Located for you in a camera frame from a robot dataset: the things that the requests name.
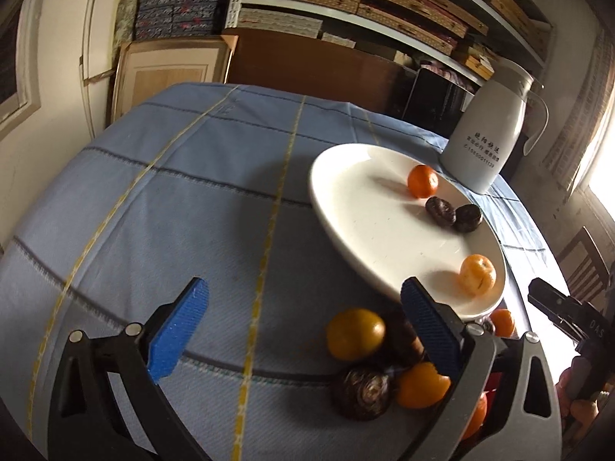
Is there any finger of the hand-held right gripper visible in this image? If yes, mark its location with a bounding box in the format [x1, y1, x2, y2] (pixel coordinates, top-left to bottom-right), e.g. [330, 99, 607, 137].
[527, 277, 590, 343]

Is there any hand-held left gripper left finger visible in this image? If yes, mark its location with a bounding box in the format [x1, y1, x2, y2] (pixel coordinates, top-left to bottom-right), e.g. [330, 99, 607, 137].
[47, 277, 212, 461]

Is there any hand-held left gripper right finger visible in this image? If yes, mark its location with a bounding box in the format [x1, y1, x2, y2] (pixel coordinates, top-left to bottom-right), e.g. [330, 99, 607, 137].
[400, 276, 563, 461]

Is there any dark water chestnut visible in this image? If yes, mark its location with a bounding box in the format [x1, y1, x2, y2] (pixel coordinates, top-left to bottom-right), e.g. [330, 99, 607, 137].
[330, 366, 394, 421]
[384, 310, 426, 368]

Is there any orange tangerine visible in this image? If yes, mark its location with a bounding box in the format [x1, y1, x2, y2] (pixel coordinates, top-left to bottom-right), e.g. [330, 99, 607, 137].
[407, 164, 440, 199]
[395, 362, 452, 410]
[489, 308, 516, 338]

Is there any pale yellow tangerine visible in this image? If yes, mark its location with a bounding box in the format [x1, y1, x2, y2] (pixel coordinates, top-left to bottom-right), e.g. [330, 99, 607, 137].
[460, 254, 497, 297]

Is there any yellow-orange tangerine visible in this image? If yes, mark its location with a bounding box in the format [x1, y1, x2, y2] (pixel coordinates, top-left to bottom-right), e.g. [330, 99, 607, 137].
[326, 308, 386, 362]

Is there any large orange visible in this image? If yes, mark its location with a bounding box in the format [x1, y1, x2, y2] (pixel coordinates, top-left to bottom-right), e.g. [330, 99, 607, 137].
[459, 392, 488, 441]

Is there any dark passion fruit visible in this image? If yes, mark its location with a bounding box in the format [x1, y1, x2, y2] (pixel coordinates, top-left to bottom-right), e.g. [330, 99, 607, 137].
[454, 204, 484, 234]
[425, 197, 457, 227]

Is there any white plate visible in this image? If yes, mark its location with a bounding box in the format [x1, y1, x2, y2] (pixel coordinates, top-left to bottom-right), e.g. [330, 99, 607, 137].
[308, 144, 507, 318]

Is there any person's right hand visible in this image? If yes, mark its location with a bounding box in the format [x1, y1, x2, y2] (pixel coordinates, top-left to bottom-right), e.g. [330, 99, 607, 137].
[556, 356, 601, 430]

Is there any wooden chair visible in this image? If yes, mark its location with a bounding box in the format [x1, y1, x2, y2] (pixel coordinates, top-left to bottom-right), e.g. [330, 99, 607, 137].
[558, 227, 612, 310]

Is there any blue checked tablecloth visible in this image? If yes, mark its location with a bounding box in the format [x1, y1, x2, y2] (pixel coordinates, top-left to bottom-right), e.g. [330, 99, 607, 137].
[0, 83, 563, 461]

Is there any white thermos jug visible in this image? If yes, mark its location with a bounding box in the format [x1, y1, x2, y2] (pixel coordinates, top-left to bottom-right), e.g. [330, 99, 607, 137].
[439, 56, 549, 196]

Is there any patterned curtain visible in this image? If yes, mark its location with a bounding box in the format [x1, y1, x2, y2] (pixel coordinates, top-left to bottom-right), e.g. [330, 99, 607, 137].
[542, 29, 615, 194]

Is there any light wooden cabinet panel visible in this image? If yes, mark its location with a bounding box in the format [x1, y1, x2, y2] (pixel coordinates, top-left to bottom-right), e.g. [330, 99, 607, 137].
[113, 36, 238, 123]

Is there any brown board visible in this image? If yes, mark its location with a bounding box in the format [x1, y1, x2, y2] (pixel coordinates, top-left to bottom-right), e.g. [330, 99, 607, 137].
[225, 28, 419, 117]

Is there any white framed window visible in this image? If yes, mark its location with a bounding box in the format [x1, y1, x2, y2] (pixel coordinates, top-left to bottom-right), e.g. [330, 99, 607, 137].
[0, 7, 43, 128]

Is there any stack of blue patterned boxes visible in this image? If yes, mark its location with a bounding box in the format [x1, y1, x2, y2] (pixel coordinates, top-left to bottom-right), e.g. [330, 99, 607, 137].
[135, 0, 223, 40]

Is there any stack of woven flat boxes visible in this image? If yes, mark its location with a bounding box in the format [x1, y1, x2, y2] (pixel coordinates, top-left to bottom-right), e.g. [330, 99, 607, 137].
[239, 0, 551, 81]

